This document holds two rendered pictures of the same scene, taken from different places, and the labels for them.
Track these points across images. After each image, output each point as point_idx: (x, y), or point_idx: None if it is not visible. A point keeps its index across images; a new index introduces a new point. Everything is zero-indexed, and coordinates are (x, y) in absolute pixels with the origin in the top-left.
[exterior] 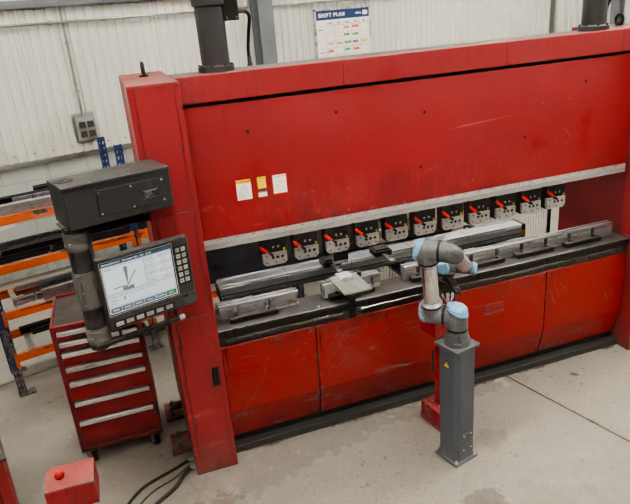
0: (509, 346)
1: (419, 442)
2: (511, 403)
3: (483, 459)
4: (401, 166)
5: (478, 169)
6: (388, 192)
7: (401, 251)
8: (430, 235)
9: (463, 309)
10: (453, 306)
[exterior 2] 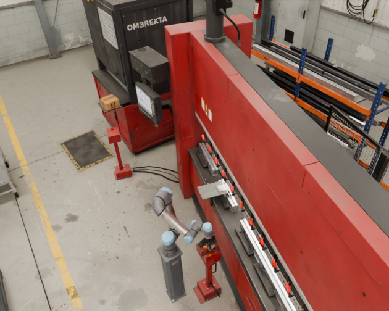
0: None
1: (188, 274)
2: None
3: (168, 305)
4: (242, 166)
5: (271, 226)
6: (236, 173)
7: None
8: None
9: (163, 239)
10: (167, 234)
